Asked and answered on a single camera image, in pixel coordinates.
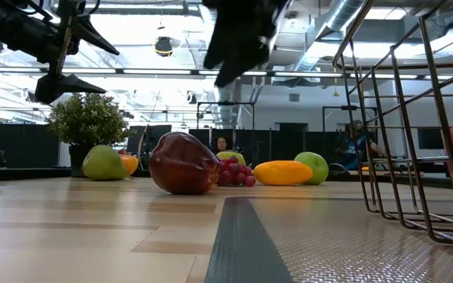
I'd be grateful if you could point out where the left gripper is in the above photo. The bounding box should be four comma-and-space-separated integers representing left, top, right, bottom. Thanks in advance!
33, 0, 120, 105

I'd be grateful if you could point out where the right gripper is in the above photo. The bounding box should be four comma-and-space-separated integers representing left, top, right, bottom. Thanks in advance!
202, 0, 290, 88

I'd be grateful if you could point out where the yellow-green apple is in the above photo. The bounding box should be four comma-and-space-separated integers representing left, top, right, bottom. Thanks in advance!
216, 150, 247, 166

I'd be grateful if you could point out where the green pear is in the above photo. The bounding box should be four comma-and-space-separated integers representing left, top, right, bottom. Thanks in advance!
293, 151, 330, 186
82, 144, 128, 182

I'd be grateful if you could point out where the orange mango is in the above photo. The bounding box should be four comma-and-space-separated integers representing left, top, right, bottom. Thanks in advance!
119, 153, 140, 177

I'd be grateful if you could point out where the small green potted plant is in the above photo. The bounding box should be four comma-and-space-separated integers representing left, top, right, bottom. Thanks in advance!
46, 93, 131, 178

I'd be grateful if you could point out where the black hanging ceiling fixture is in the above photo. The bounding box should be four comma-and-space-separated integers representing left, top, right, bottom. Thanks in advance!
154, 35, 174, 58

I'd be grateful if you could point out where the long ceiling light strip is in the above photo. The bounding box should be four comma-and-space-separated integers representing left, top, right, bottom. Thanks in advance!
0, 66, 375, 79

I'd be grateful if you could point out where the person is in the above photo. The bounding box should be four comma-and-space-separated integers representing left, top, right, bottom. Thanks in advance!
215, 136, 230, 154
336, 119, 385, 170

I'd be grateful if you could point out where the black partition panel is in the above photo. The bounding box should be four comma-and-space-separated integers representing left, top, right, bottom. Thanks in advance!
0, 122, 61, 170

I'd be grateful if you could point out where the red grape bunch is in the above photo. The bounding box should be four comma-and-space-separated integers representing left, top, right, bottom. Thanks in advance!
215, 155, 257, 188

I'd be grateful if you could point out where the yellow mango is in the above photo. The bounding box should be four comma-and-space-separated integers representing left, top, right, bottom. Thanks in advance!
252, 160, 315, 186

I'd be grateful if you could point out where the black monitor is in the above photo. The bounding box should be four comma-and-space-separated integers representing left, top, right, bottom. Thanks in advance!
417, 127, 447, 151

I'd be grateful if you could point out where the metal wire basket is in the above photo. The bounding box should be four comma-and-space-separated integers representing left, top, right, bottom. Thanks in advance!
331, 0, 453, 260

